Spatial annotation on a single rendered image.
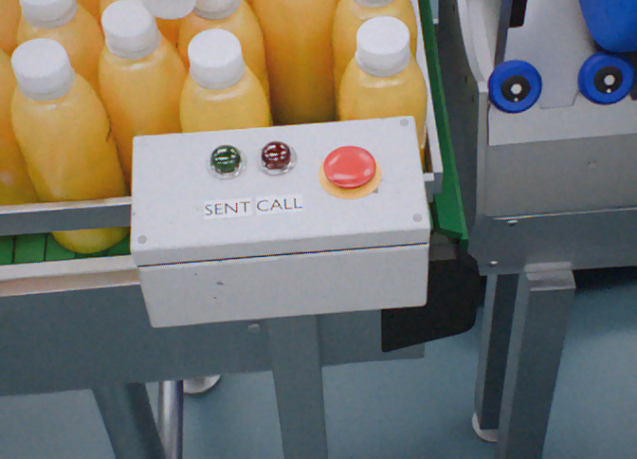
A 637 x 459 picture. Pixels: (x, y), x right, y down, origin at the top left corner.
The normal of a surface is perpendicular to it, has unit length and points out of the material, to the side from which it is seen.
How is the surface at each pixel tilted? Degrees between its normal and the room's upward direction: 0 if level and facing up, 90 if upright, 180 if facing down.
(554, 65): 0
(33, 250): 0
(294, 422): 90
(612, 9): 90
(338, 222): 0
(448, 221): 30
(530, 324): 90
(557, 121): 52
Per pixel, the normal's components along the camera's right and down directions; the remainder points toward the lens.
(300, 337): 0.07, 0.80
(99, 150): 0.83, 0.43
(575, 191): 0.05, 0.55
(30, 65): -0.04, -0.59
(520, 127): 0.03, 0.26
